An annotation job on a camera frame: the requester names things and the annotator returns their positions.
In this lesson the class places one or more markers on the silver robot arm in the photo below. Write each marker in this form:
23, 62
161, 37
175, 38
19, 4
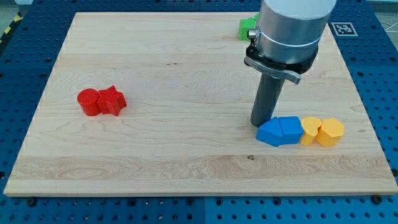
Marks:
284, 42

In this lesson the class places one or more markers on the wooden board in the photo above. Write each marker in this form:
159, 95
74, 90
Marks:
186, 128

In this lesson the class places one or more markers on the grey cylindrical pointer rod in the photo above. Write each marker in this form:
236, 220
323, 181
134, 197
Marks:
266, 99

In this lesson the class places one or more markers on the blue triangle block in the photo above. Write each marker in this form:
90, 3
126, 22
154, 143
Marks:
270, 132

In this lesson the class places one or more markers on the red star block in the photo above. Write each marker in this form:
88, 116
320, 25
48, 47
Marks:
111, 101

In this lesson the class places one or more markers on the blue cube block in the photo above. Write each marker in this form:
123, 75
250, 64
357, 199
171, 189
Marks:
291, 128

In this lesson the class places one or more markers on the green block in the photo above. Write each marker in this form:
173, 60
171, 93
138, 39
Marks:
245, 25

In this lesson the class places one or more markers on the red cylinder block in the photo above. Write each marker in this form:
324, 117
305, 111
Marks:
87, 99

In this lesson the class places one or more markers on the yellow heart block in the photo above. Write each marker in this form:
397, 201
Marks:
310, 126

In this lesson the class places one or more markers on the yellow hexagon block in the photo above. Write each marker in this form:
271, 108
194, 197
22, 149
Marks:
330, 132

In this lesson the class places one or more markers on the white fiducial marker tag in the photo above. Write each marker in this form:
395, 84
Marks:
344, 29

